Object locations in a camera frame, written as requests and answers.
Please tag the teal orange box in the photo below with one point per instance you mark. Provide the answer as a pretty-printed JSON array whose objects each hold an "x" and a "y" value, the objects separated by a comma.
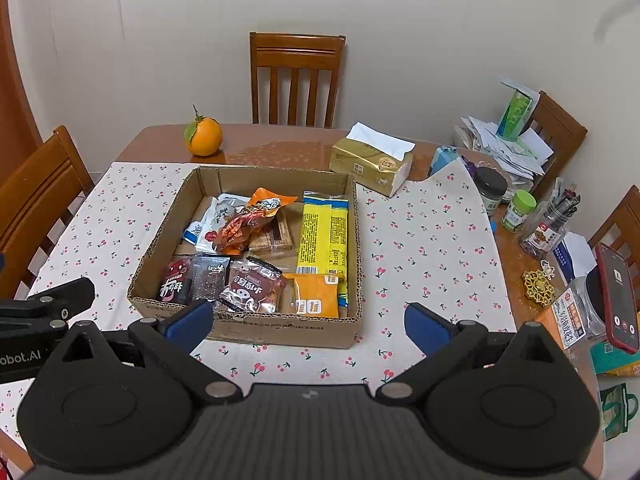
[{"x": 612, "y": 362}]

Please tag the long yellow snack packet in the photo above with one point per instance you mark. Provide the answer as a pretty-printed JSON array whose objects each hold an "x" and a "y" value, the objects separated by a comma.
[{"x": 320, "y": 230}]

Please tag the white blue booklet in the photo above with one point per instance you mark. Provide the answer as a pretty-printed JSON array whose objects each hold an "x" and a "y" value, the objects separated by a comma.
[{"x": 575, "y": 257}]

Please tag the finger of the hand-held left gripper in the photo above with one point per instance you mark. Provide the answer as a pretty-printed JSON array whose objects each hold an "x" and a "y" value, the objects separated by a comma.
[{"x": 70, "y": 297}]

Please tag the red smartphone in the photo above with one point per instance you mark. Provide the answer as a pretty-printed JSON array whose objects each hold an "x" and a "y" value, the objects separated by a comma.
[{"x": 617, "y": 295}]

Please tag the pile of white papers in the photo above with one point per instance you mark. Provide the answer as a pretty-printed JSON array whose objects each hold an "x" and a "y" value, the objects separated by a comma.
[{"x": 485, "y": 140}]

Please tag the wooden chair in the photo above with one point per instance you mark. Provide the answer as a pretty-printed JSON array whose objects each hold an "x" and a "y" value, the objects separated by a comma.
[
  {"x": 35, "y": 200},
  {"x": 617, "y": 220},
  {"x": 297, "y": 80},
  {"x": 560, "y": 140}
]

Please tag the cherry print tablecloth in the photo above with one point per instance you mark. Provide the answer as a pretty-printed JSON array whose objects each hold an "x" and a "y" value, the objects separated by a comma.
[{"x": 425, "y": 240}]

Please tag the red black snack packet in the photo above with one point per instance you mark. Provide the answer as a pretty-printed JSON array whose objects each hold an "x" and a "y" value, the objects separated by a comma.
[{"x": 176, "y": 280}]

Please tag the cardboard box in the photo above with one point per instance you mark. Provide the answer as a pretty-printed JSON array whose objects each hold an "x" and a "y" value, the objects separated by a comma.
[{"x": 280, "y": 330}]

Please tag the white blue snack packet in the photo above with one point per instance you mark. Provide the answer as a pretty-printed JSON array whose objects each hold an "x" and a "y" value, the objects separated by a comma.
[{"x": 192, "y": 234}]

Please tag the green lid bottle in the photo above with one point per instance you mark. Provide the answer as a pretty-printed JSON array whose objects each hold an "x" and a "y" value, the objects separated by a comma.
[{"x": 517, "y": 210}]

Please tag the gold ornament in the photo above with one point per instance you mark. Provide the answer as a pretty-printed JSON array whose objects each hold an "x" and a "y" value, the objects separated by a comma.
[{"x": 539, "y": 287}]

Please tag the brown snack packet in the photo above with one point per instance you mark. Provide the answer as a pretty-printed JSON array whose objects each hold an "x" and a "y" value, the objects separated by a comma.
[{"x": 255, "y": 285}]

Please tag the green white carton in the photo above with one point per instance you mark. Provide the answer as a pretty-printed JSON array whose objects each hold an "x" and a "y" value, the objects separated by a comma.
[{"x": 515, "y": 115}]

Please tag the dark lid jar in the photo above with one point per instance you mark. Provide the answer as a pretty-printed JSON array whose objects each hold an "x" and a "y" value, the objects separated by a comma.
[{"x": 490, "y": 187}]

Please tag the white packet with orange pieces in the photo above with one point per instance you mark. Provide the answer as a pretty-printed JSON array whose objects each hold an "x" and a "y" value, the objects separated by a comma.
[{"x": 212, "y": 220}]

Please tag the clear pen holder jar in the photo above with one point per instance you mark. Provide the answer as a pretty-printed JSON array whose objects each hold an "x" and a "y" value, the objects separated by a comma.
[{"x": 545, "y": 230}]

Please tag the small orange snack packet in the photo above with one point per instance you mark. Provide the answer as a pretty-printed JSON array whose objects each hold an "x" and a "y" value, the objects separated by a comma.
[{"x": 315, "y": 297}]

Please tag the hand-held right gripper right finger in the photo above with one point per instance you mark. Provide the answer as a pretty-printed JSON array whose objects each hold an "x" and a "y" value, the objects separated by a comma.
[{"x": 422, "y": 327}]

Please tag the red sausage snack packet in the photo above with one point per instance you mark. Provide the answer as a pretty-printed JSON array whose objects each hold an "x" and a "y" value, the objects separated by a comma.
[{"x": 240, "y": 230}]

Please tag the orange fruit with leaf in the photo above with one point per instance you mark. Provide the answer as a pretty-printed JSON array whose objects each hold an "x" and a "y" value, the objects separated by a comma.
[{"x": 204, "y": 137}]

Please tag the clear wrapped biscuit pack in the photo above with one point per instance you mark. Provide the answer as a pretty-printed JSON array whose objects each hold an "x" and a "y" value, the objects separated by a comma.
[{"x": 277, "y": 240}]

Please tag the plastic jar with orange label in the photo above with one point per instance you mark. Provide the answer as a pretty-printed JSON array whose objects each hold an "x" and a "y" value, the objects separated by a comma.
[{"x": 580, "y": 315}]

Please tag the green bag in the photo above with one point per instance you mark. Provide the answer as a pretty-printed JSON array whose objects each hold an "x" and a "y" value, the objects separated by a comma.
[{"x": 620, "y": 412}]

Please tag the dark speckled snack packet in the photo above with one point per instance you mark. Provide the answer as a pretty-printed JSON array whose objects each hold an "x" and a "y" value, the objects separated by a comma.
[{"x": 207, "y": 275}]

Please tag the gold tissue pack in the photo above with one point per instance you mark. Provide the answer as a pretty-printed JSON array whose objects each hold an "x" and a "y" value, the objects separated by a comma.
[{"x": 365, "y": 165}]

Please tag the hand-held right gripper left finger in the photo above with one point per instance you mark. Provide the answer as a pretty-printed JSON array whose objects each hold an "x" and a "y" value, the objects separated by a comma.
[{"x": 187, "y": 322}]

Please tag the light blue box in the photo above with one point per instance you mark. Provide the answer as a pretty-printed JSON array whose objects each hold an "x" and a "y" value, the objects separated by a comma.
[{"x": 442, "y": 160}]

